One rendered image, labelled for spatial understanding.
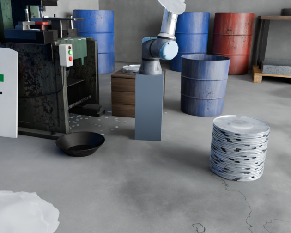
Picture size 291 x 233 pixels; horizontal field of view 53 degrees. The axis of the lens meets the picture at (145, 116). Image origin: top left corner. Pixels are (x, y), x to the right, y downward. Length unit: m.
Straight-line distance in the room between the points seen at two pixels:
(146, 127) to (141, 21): 3.67
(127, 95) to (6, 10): 1.05
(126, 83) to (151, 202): 1.24
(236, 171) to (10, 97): 1.51
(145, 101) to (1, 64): 1.00
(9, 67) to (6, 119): 0.35
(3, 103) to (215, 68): 1.61
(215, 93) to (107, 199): 1.47
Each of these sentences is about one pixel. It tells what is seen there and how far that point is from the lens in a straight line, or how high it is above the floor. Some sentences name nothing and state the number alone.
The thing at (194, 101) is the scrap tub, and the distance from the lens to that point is 2.54.
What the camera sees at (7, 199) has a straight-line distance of 1.20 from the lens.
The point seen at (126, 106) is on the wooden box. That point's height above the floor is 0.10.
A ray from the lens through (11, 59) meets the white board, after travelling 2.18.
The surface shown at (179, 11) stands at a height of 0.83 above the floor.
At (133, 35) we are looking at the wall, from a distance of 5.53.
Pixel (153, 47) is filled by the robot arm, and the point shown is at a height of 0.63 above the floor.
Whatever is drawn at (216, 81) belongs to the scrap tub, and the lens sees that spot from 2.52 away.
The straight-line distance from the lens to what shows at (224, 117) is 1.75.
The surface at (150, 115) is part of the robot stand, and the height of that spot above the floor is 0.18.
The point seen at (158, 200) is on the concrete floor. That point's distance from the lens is 1.41.
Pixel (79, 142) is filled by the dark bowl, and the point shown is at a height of 0.02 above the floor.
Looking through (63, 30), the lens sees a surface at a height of 0.70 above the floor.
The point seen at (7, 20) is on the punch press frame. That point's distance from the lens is 2.33.
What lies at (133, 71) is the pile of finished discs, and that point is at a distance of 2.42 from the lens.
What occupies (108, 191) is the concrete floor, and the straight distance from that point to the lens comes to 1.48.
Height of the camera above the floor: 0.80
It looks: 19 degrees down
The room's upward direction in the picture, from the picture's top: 1 degrees clockwise
